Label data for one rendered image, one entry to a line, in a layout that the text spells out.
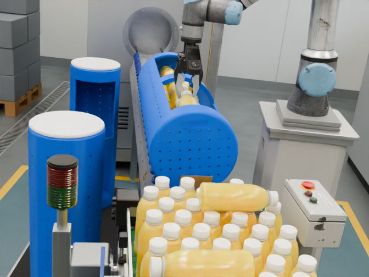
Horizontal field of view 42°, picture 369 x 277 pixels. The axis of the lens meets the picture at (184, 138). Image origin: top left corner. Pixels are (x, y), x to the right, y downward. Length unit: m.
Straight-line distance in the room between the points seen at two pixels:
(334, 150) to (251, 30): 4.90
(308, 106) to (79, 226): 0.96
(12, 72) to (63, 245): 3.92
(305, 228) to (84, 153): 0.86
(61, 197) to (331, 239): 0.70
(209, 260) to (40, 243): 1.17
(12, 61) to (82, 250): 3.61
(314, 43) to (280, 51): 5.05
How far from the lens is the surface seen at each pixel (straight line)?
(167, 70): 2.19
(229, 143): 1.53
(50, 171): 1.01
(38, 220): 1.95
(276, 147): 1.74
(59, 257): 1.12
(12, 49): 4.89
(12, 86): 4.97
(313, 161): 1.77
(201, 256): 0.92
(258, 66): 6.67
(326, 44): 1.61
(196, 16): 1.63
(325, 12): 1.59
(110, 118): 3.04
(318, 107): 1.78
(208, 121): 1.49
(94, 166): 1.84
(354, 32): 6.82
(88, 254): 1.43
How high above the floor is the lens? 1.68
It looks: 21 degrees down
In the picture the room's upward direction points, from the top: 6 degrees clockwise
